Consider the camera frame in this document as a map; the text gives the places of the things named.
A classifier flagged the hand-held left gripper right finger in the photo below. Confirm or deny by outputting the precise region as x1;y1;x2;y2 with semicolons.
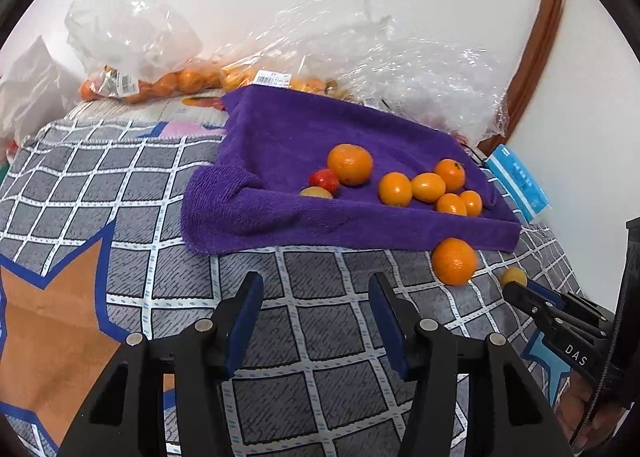
367;273;576;457

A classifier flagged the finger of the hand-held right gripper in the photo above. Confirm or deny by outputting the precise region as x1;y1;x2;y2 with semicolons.
527;279;613;325
502;282;608;380

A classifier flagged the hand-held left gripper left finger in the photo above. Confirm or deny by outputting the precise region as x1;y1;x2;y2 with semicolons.
57;271;265;457

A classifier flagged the large orange mandarin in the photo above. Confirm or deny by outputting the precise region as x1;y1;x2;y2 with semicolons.
431;237;478;286

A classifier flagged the oval orange kumquat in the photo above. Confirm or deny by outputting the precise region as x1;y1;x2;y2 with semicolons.
411;172;447;203

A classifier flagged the red cherry tomato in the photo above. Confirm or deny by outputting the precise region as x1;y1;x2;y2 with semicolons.
308;168;341;194

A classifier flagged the purple towel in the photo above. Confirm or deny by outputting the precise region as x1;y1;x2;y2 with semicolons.
180;85;522;255

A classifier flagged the person's right hand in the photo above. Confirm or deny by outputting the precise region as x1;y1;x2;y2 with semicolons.
555;374;631;450

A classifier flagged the blue tissue pack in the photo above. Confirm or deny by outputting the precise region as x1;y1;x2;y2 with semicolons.
484;144;550;225

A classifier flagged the grey checked star blanket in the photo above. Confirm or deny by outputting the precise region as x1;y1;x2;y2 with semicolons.
0;117;583;457

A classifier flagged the printed white bed sheet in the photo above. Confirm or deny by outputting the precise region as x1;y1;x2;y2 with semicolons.
65;94;231;130

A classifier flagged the clear bag of oranges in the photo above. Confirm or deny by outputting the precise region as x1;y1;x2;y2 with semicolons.
65;0;223;105
215;0;401;102

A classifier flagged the white plastic bag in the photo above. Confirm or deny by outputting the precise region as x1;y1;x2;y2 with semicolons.
0;34;76;138

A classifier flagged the brown wooden door frame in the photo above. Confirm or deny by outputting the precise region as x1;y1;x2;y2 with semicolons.
477;0;571;145

